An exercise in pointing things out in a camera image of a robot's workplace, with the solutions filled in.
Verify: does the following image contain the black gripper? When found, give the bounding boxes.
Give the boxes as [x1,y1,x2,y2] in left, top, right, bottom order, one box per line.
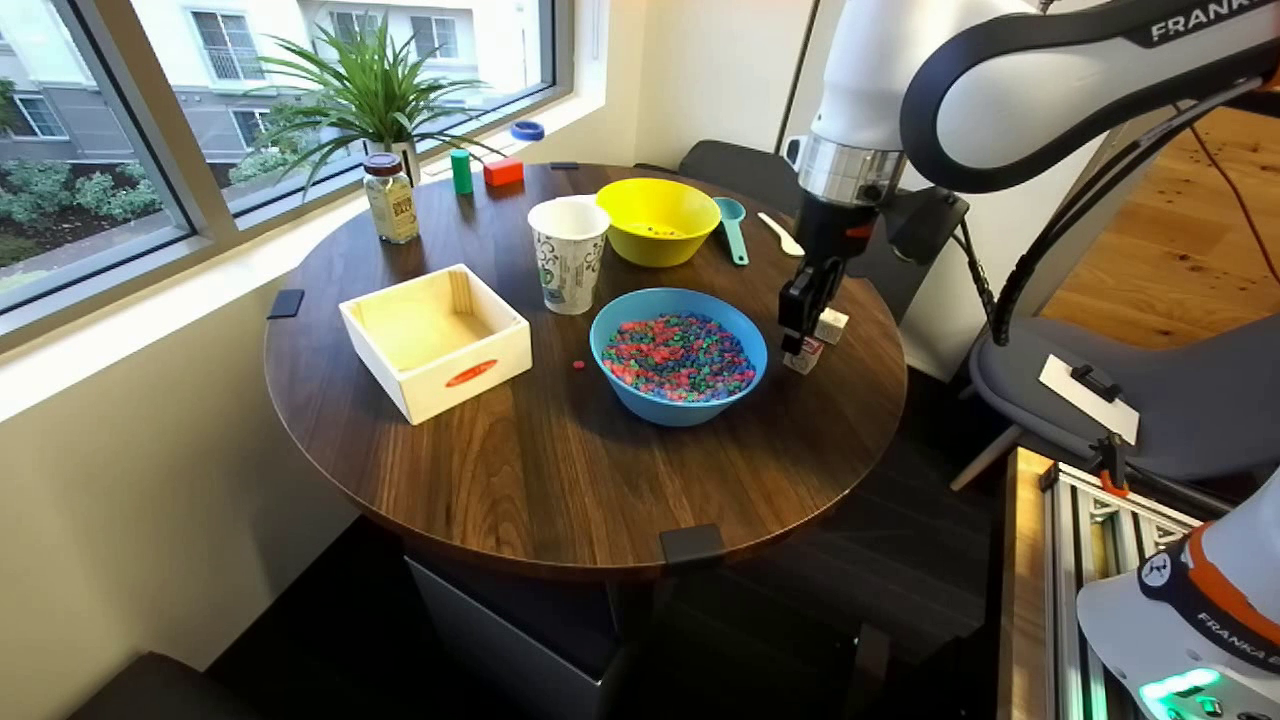
[774,197,883,365]

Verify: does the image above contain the wooden block red six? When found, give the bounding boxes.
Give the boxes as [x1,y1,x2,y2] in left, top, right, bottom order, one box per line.
[780,340,827,381]

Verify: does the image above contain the robot base orange band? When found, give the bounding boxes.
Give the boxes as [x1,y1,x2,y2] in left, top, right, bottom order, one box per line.
[1071,471,1280,720]

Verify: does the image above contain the white plastic spoon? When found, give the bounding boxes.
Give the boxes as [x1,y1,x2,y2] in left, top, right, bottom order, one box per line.
[751,209,811,258]

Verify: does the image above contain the teal measuring scoop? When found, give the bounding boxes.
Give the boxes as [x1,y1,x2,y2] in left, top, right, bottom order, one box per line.
[711,197,757,269]

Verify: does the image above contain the black wrist connector box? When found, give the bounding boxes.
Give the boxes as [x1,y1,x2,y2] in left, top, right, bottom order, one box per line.
[878,186,972,269]

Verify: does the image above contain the blue bowl of colourful beads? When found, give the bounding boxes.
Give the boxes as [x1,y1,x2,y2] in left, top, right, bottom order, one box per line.
[584,284,774,433]

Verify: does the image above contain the dark grey fabric chair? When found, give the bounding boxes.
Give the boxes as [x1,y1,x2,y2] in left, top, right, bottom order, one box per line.
[675,134,972,322]

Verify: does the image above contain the yellow plastic bowl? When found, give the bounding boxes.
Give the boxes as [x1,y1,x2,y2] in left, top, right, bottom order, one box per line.
[591,175,724,270]

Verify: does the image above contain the patterned paper cup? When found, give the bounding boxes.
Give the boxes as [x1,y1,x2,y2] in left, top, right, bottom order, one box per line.
[525,190,616,321]

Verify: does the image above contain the white card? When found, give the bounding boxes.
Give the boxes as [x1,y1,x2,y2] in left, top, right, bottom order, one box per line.
[1037,346,1147,446]

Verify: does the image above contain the white wooden box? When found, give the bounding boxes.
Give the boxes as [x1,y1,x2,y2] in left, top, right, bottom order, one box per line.
[337,258,534,428]

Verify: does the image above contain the blue-grey chair metal legs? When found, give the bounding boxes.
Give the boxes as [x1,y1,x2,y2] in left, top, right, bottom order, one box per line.
[947,311,1280,516]

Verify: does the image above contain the labelled glass jar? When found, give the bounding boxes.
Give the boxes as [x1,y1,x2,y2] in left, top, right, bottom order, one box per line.
[358,152,423,246]

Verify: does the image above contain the green potted plant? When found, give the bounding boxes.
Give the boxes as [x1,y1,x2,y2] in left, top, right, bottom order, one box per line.
[242,12,503,190]

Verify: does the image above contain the dark grey seat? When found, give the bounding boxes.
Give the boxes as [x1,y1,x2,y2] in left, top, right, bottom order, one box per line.
[72,646,258,720]

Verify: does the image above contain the thick black cable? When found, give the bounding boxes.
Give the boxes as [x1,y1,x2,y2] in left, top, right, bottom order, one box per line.
[980,76,1280,351]

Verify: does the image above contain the grey table pedestal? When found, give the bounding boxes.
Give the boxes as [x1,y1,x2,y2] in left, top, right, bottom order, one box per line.
[402,552,633,720]

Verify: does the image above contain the grey window frame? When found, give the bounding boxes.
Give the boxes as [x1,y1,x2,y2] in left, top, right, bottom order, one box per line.
[0,0,591,355]

